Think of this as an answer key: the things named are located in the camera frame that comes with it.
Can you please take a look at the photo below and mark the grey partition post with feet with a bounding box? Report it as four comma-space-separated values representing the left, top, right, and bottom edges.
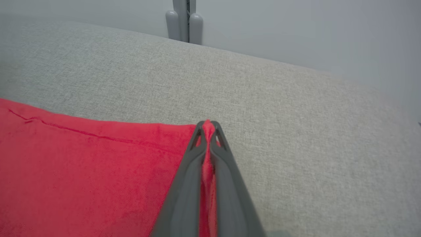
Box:
165, 0, 203, 45

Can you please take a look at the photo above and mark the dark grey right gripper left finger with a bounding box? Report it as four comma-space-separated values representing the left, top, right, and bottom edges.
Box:
150, 121, 208, 237

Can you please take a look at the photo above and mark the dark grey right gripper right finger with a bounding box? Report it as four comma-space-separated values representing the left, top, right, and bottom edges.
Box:
210, 121, 265, 237

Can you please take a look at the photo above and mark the large red white-trimmed shirt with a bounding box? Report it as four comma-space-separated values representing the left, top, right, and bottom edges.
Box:
0, 98, 219, 237

